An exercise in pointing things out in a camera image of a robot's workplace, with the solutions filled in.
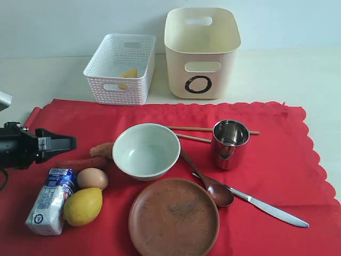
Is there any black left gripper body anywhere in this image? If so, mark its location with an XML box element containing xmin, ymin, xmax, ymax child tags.
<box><xmin>1</xmin><ymin>122</ymin><xmax>51</xmax><ymax>169</ymax></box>

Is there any dark wooden spoon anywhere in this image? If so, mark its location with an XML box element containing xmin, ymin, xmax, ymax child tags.
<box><xmin>180</xmin><ymin>149</ymin><xmax>234</xmax><ymax>207</ymax></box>

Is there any brown egg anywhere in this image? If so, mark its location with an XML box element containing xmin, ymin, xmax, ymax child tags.
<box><xmin>76</xmin><ymin>168</ymin><xmax>109</xmax><ymax>190</ymax></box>

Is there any lower wooden chopstick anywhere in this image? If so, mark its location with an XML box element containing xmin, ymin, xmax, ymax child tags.
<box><xmin>175</xmin><ymin>133</ymin><xmax>211</xmax><ymax>143</ymax></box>

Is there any upper wooden chopstick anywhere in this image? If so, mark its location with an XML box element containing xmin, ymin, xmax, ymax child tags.
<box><xmin>166</xmin><ymin>126</ymin><xmax>260</xmax><ymax>135</ymax></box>

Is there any brown wooden plate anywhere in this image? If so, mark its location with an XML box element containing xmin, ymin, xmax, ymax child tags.
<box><xmin>128</xmin><ymin>178</ymin><xmax>220</xmax><ymax>255</ymax></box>

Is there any red sausage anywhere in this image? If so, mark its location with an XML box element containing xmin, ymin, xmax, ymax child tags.
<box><xmin>55</xmin><ymin>157</ymin><xmax>107</xmax><ymax>173</ymax></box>

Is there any yellow lemon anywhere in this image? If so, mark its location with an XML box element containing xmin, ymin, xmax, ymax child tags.
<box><xmin>63</xmin><ymin>188</ymin><xmax>103</xmax><ymax>227</ymax></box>

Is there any stainless steel cup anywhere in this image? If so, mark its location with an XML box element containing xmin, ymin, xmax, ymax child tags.
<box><xmin>211</xmin><ymin>119</ymin><xmax>250</xmax><ymax>170</ymax></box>

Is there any wooden chopstick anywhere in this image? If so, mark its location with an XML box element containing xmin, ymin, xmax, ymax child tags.
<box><xmin>175</xmin><ymin>133</ymin><xmax>211</xmax><ymax>143</ymax></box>
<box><xmin>166</xmin><ymin>126</ymin><xmax>260</xmax><ymax>135</ymax></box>

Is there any red scalloped table cloth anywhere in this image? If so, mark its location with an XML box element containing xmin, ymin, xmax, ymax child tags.
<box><xmin>1</xmin><ymin>100</ymin><xmax>340</xmax><ymax>255</ymax></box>

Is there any cream plastic bin with circle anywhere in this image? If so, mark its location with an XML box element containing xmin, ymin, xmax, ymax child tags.
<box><xmin>164</xmin><ymin>7</ymin><xmax>241</xmax><ymax>99</ymax></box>

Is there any white ceramic bowl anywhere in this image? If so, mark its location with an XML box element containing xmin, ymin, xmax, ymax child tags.
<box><xmin>112</xmin><ymin>123</ymin><xmax>181</xmax><ymax>181</ymax></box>

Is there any white blue packet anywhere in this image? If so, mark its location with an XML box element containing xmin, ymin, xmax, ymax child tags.
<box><xmin>25</xmin><ymin>169</ymin><xmax>76</xmax><ymax>236</ymax></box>

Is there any silver table knife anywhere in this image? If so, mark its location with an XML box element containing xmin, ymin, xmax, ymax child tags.
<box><xmin>192</xmin><ymin>172</ymin><xmax>309</xmax><ymax>228</ymax></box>

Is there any white perforated plastic basket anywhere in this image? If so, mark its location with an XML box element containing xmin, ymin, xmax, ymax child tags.
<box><xmin>83</xmin><ymin>34</ymin><xmax>156</xmax><ymax>106</ymax></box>

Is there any yellow cheese wedge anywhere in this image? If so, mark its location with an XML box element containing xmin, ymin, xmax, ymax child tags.
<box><xmin>118</xmin><ymin>68</ymin><xmax>138</xmax><ymax>90</ymax></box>

